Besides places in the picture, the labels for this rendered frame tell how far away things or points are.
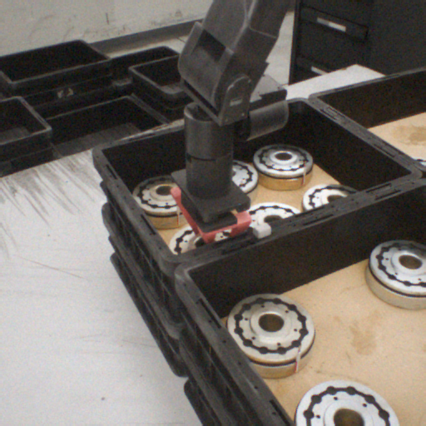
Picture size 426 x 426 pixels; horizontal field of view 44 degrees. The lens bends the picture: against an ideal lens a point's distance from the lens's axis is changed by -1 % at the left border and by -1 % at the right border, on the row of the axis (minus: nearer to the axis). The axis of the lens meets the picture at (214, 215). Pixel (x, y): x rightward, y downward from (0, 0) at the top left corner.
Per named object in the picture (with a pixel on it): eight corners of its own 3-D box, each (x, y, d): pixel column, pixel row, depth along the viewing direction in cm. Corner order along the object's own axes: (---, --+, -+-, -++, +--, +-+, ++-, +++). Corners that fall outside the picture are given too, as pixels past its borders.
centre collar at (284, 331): (264, 348, 58) (264, 344, 58) (241, 319, 62) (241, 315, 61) (300, 331, 60) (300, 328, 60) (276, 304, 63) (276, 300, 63)
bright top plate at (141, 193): (145, 222, 77) (145, 219, 77) (124, 187, 84) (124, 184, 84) (207, 205, 80) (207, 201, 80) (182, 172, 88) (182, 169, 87)
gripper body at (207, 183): (214, 172, 72) (214, 123, 67) (251, 212, 64) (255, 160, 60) (170, 185, 69) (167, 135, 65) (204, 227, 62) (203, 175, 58)
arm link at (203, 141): (173, 99, 59) (202, 117, 56) (222, 84, 63) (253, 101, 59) (176, 151, 63) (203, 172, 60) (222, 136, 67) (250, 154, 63)
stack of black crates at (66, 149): (76, 243, 183) (60, 160, 162) (45, 202, 202) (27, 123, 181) (174, 204, 201) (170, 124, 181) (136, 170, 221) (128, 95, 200)
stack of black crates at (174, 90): (175, 204, 201) (169, 95, 174) (136, 170, 220) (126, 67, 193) (255, 171, 220) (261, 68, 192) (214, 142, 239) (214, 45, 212)
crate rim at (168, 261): (169, 282, 60) (168, 266, 59) (90, 160, 81) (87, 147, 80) (424, 189, 75) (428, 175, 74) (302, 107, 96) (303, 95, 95)
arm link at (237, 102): (180, 40, 56) (228, 81, 51) (264, 21, 61) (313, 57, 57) (173, 129, 64) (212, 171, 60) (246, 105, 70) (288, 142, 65)
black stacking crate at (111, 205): (174, 335, 66) (169, 269, 59) (99, 210, 87) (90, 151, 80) (408, 240, 81) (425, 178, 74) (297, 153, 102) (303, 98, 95)
